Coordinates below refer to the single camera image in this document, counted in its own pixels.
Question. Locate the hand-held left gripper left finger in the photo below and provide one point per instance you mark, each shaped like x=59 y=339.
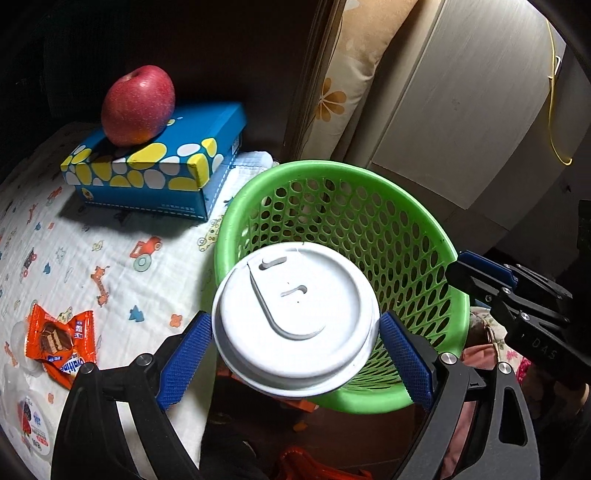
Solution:
x=184 y=360

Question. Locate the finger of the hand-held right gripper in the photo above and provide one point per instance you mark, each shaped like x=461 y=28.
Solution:
x=471 y=279
x=489 y=270

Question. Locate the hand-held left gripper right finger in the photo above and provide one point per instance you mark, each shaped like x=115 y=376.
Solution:
x=408 y=360

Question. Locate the white plastic cup lid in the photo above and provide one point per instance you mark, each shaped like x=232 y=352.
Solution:
x=295 y=323

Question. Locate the green plastic mesh basket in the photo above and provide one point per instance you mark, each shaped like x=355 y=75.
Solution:
x=369 y=221

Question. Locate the pink floral cloth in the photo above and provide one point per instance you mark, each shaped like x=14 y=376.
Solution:
x=480 y=332

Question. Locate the orange stool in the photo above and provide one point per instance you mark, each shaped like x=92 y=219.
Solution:
x=300 y=405

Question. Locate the orange snack wrapper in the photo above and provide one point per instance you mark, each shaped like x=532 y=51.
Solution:
x=55 y=341

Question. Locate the printed blanket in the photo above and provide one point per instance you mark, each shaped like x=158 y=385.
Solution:
x=92 y=263

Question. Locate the red plastic object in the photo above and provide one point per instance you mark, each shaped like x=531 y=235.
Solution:
x=318 y=466

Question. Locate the small labelled plastic cup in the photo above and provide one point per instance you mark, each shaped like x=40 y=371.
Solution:
x=30 y=424

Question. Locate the white cabinet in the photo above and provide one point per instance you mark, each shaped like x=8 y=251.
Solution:
x=471 y=101

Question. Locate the blue spotted cardboard box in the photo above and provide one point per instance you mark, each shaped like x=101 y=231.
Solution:
x=152 y=180

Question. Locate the floral pillow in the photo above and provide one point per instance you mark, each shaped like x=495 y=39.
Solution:
x=351 y=69

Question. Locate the red apple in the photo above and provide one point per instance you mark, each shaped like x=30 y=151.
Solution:
x=138 y=106

